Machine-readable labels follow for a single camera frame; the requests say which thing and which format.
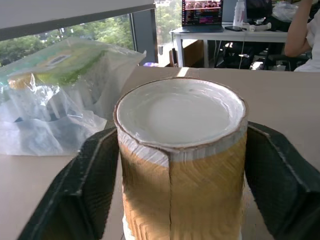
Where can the white desk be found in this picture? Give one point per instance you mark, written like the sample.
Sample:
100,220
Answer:
225,35

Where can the clear plastic bag of cups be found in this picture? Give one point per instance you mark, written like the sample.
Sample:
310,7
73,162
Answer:
55,100

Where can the white handheld device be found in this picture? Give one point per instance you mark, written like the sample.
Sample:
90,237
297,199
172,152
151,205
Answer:
257,26

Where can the crumpled clear plastic bag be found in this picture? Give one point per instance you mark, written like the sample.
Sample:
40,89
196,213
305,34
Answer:
285,10

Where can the black smartphone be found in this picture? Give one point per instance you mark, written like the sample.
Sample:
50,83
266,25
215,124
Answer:
235,28

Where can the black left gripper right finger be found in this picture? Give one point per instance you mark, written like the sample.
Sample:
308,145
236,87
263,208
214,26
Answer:
282,175

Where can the brown paper cup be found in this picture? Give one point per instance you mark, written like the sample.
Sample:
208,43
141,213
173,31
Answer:
182,150

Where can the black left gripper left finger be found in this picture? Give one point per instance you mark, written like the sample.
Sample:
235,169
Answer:
75,180

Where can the white plastic bottle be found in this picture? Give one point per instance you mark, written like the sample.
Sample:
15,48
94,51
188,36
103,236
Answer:
238,13

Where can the open laptop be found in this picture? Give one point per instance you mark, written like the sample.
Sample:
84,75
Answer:
202,17

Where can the person in white shirt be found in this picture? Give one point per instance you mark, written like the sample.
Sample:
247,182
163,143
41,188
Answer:
303,35

